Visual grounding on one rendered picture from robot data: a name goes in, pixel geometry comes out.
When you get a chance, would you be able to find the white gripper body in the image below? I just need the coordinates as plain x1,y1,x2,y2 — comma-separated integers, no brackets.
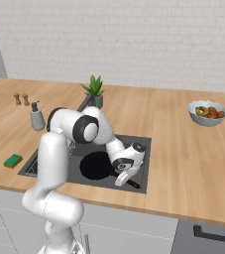
114,169,135,188

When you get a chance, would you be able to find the dark grey sink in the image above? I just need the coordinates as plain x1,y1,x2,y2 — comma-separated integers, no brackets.
17,132,153,194

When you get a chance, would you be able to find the green sponge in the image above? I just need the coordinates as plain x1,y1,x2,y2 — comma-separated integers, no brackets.
3,153,24,170

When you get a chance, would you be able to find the white cupboard front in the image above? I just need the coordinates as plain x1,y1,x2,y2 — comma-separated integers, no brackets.
71,201,179,254

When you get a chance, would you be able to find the dark grey tap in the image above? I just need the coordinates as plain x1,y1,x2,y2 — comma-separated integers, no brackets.
76,94,97,113

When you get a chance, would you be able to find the grey dishwasher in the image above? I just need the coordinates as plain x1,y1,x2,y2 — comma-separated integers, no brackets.
169,217,225,254

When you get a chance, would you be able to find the green potted plant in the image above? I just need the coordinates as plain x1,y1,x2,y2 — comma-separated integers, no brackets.
80,74,106,110

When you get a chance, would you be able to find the pale blue fruit bowl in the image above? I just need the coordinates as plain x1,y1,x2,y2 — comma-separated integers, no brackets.
186,99,225,128

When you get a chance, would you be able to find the yellow-green fruit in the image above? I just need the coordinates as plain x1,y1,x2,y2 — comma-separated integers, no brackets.
194,105,209,118

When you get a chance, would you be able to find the grey soap dispenser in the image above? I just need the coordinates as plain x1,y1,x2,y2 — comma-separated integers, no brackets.
30,100,47,132

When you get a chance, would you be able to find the red fruit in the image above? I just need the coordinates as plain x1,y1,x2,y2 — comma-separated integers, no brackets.
207,106,219,119

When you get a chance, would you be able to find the brown wooden shaker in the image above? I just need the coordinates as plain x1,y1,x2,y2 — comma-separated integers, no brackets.
21,92,31,107
13,92,22,106

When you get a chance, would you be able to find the white drawer run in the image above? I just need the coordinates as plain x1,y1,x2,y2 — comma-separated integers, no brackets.
0,187,49,254

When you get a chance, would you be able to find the black pan with brown handle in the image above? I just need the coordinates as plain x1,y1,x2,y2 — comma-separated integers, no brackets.
79,151,142,190

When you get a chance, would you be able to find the black dishwasher handle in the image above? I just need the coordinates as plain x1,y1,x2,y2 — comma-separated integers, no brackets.
192,224,225,246

